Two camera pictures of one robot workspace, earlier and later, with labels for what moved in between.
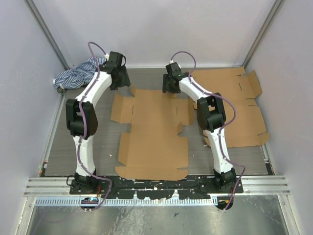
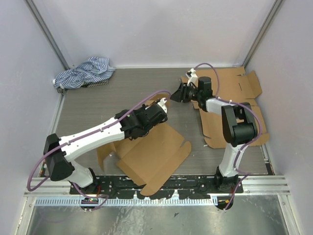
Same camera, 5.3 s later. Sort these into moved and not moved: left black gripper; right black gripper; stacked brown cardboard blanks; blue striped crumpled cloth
Moved: left black gripper; right black gripper
Not moved: stacked brown cardboard blanks; blue striped crumpled cloth
